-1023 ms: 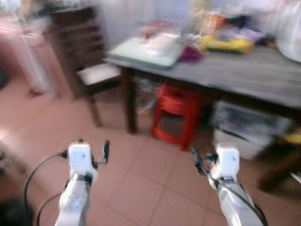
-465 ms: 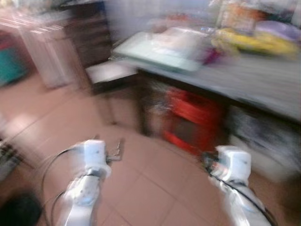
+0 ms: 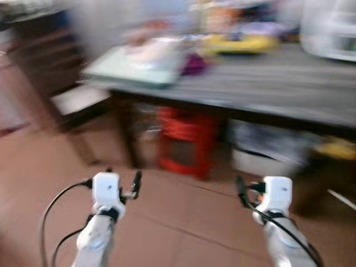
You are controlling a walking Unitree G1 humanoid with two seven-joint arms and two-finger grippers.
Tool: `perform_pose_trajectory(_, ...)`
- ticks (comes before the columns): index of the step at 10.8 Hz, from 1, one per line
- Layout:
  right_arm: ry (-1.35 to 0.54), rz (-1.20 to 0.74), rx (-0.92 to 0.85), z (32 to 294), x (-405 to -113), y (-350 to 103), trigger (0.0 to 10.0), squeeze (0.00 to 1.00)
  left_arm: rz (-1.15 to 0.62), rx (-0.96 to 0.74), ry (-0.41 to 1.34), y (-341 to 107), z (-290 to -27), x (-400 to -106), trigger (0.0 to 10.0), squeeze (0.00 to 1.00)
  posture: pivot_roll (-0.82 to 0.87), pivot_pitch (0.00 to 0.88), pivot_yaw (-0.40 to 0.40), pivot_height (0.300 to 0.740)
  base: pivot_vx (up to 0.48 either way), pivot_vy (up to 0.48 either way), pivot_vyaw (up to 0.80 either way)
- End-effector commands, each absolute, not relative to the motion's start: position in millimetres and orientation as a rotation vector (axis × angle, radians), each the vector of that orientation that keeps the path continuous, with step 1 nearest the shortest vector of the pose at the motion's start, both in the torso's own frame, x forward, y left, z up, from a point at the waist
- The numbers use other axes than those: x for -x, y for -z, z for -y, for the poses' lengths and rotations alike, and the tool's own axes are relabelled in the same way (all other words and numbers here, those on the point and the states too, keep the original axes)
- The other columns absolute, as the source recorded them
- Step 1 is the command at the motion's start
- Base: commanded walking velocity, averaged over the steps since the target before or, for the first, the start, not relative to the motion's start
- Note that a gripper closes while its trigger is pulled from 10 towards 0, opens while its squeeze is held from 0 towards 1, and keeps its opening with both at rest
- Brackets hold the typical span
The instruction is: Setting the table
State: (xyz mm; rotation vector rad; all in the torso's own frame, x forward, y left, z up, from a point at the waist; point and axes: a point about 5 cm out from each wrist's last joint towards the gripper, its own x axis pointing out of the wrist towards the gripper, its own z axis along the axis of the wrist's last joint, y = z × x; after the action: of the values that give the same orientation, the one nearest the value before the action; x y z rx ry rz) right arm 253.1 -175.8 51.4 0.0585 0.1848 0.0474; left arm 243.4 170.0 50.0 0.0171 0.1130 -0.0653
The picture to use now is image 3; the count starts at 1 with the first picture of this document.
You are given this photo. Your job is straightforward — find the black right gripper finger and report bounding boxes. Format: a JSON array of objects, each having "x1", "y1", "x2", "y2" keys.
[{"x1": 236, "y1": 176, "x2": 251, "y2": 209}]

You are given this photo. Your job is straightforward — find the white plastic bag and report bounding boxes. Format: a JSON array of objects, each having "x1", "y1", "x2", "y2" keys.
[{"x1": 230, "y1": 119, "x2": 313, "y2": 176}]

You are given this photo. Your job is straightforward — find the red plastic stool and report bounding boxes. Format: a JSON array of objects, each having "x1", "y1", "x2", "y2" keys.
[{"x1": 157, "y1": 106, "x2": 218, "y2": 179}]

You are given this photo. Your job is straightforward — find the white stick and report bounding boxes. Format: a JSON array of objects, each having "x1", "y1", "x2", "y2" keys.
[{"x1": 328, "y1": 189, "x2": 356, "y2": 211}]

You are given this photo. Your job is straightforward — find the yellow object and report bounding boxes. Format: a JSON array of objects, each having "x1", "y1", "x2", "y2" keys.
[{"x1": 314, "y1": 139, "x2": 356, "y2": 161}]

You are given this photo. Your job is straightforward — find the white box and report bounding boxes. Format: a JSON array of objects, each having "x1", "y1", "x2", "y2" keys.
[{"x1": 51, "y1": 85, "x2": 112, "y2": 116}]

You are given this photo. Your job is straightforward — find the dark wooden table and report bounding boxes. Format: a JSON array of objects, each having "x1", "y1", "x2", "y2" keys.
[{"x1": 83, "y1": 43, "x2": 356, "y2": 170}]

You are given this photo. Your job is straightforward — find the pale green tray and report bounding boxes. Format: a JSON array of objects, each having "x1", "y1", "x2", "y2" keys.
[{"x1": 82, "y1": 44, "x2": 185, "y2": 89}]

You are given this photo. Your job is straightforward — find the purple object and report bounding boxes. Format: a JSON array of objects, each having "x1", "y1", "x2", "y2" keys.
[{"x1": 181, "y1": 53, "x2": 210, "y2": 77}]

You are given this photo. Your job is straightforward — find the pink white cloth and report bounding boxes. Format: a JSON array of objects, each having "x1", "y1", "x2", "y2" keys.
[{"x1": 125, "y1": 21, "x2": 180, "y2": 68}]

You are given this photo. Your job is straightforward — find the dark wooden shelf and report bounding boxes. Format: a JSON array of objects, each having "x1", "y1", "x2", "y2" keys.
[{"x1": 0, "y1": 8, "x2": 91, "y2": 133}]

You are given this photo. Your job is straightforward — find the white appliance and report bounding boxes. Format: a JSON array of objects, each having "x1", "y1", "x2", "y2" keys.
[{"x1": 300, "y1": 0, "x2": 356, "y2": 61}]

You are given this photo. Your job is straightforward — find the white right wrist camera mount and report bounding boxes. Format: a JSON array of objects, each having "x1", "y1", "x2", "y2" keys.
[{"x1": 261, "y1": 176, "x2": 294, "y2": 212}]

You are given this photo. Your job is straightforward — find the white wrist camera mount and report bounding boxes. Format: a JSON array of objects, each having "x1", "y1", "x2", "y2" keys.
[
  {"x1": 91, "y1": 172, "x2": 122, "y2": 210},
  {"x1": 261, "y1": 176, "x2": 294, "y2": 212}
]

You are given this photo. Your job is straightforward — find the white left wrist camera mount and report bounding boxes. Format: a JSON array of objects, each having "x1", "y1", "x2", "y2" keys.
[{"x1": 91, "y1": 172, "x2": 122, "y2": 210}]

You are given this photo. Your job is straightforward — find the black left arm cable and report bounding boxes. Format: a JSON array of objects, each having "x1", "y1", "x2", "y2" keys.
[{"x1": 38, "y1": 179, "x2": 93, "y2": 267}]

